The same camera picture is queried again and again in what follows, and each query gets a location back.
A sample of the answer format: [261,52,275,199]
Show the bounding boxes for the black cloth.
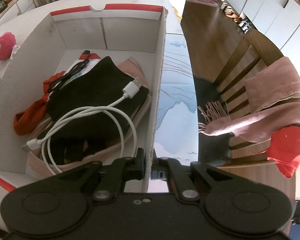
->
[41,56,150,165]

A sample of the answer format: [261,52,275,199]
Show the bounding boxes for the white usb cable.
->
[21,76,144,176]

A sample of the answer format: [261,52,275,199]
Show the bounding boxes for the pink fleece cloth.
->
[25,56,153,173]

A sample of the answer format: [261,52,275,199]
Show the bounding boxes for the red and white cardboard box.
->
[0,4,167,199]

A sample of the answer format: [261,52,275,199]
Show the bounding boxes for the red knotted cloth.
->
[13,50,101,136]

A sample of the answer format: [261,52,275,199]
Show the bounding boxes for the black usb cable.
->
[47,50,92,94]

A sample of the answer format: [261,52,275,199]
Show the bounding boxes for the cartoon print face mask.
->
[64,59,101,79]

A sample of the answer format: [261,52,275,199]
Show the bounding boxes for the red garment on chair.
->
[267,126,300,179]

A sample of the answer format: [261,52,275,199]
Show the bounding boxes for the pink fringed scarf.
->
[198,57,300,142]

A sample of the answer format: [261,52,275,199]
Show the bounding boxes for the near wooden chair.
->
[192,28,291,169]

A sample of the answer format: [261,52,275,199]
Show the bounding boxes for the barcode hang tag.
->
[10,44,21,60]

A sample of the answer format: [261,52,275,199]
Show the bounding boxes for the pink fluffy plush toy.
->
[0,32,16,61]

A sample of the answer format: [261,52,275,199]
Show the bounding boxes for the white side cabinet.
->
[0,0,36,26]

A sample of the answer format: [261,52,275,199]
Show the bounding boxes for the white cabinet wall unit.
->
[225,0,300,49]

